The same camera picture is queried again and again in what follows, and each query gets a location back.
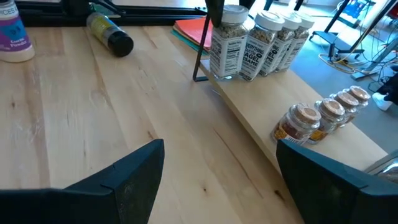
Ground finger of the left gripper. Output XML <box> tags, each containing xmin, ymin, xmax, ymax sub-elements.
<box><xmin>239</xmin><ymin>0</ymin><xmax>257</xmax><ymax>11</ymax></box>
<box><xmin>204</xmin><ymin>0</ymin><xmax>226</xmax><ymax>29</ymax></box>

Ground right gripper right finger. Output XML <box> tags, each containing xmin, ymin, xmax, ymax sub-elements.
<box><xmin>275</xmin><ymin>139</ymin><xmax>371</xmax><ymax>224</ymax></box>

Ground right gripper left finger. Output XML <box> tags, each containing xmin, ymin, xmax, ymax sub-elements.
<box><xmin>63</xmin><ymin>139</ymin><xmax>165</xmax><ymax>224</ymax></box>

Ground bagel seasoning jar white lid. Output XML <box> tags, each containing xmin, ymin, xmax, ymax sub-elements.
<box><xmin>259</xmin><ymin>12</ymin><xmax>302</xmax><ymax>78</ymax></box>
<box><xmin>210</xmin><ymin>4</ymin><xmax>250</xmax><ymax>81</ymax></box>
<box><xmin>275</xmin><ymin>12</ymin><xmax>315</xmax><ymax>72</ymax></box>
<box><xmin>238</xmin><ymin>11</ymin><xmax>285</xmax><ymax>82</ymax></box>

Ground small glass jar cork lid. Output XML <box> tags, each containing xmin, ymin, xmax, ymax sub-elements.
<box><xmin>271</xmin><ymin>103</ymin><xmax>323</xmax><ymax>146</ymax></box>
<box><xmin>329</xmin><ymin>91</ymin><xmax>361</xmax><ymax>125</ymax></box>
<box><xmin>343</xmin><ymin>85</ymin><xmax>371</xmax><ymax>110</ymax></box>
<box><xmin>307</xmin><ymin>98</ymin><xmax>346</xmax><ymax>144</ymax></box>

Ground green herb jar black lid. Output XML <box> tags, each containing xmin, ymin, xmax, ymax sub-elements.
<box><xmin>86</xmin><ymin>12</ymin><xmax>134</xmax><ymax>58</ymax></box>

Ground garlic powder jar purple label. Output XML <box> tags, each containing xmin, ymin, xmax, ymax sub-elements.
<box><xmin>0</xmin><ymin>0</ymin><xmax>35</xmax><ymax>63</ymax></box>

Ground red paper pad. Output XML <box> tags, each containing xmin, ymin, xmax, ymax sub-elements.
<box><xmin>174</xmin><ymin>17</ymin><xmax>215</xmax><ymax>52</ymax></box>

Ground teal paper sheet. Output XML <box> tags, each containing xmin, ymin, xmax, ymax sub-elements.
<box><xmin>170</xmin><ymin>29</ymin><xmax>210</xmax><ymax>57</ymax></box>

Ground black floor stand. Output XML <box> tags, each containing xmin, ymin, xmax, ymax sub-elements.
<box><xmin>309</xmin><ymin>0</ymin><xmax>364</xmax><ymax>60</ymax></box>

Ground person's foot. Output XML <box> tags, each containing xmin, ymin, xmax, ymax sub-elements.
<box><xmin>371</xmin><ymin>91</ymin><xmax>394</xmax><ymax>112</ymax></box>

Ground person's leg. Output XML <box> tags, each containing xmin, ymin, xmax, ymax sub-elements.
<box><xmin>376</xmin><ymin>63</ymin><xmax>398</xmax><ymax>105</ymax></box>

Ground black aluminium table frame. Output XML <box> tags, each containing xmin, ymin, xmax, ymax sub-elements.
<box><xmin>15</xmin><ymin>0</ymin><xmax>208</xmax><ymax>27</ymax></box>

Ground wooden shelf black metal frame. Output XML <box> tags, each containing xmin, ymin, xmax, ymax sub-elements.
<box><xmin>192</xmin><ymin>14</ymin><xmax>389</xmax><ymax>175</ymax></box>

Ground yellow power cord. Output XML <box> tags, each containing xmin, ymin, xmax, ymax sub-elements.
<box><xmin>318</xmin><ymin>52</ymin><xmax>357</xmax><ymax>75</ymax></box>

